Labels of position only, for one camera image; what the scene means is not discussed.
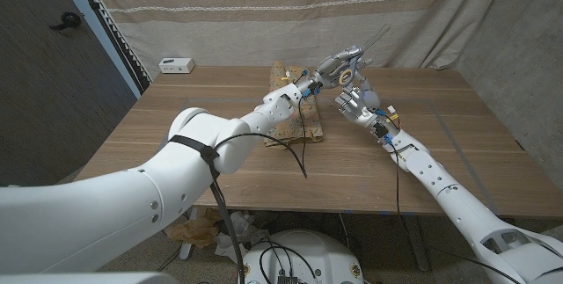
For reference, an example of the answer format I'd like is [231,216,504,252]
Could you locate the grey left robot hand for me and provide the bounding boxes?
[306,45,375,97]

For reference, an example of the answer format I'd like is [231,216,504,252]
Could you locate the white robot chest edge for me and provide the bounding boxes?
[0,272,179,284]

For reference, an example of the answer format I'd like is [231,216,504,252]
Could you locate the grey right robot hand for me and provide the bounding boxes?
[333,70,400,140]

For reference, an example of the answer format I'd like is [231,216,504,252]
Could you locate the dark wooden door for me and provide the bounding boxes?
[0,0,138,188]

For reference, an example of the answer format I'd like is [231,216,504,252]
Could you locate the crumpled white paper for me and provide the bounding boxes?
[214,211,272,266]

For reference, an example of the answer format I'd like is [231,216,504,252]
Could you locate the crumpled brown paper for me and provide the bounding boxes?
[165,208,225,250]

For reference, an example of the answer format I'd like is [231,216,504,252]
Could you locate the beige striped cloth backdrop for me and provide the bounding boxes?
[81,0,514,81]

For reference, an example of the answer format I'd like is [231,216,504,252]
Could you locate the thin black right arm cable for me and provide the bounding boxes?
[393,142,523,284]

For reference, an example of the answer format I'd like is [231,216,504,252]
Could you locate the black door handle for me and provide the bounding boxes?
[48,11,83,32]

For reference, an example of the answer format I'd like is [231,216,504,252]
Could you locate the black torso cables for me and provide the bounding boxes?
[259,239,318,284]

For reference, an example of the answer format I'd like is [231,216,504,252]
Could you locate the floral tan wrapping paper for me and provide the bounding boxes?
[263,60,325,147]

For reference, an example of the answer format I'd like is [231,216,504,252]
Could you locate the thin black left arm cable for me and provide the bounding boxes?
[296,97,309,175]

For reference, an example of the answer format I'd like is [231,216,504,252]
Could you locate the white table leg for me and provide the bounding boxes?
[179,208,200,262]

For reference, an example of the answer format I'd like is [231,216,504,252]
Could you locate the grey yellow handled scissors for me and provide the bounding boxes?
[337,23,391,86]

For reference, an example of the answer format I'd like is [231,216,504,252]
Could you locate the black zigzag edge trim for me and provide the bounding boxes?
[69,0,153,94]

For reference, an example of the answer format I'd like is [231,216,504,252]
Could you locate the grey table leg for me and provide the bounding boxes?
[402,215,432,273]

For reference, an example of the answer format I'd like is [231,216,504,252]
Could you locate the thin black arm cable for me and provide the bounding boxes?
[296,97,309,175]
[393,142,523,284]

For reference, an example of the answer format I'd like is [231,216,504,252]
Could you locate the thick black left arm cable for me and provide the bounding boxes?
[206,132,309,284]

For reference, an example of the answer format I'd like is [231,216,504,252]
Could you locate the white power strip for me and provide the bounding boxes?
[158,57,196,75]

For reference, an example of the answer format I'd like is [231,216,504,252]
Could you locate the white robot torso base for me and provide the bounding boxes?
[236,229,365,284]

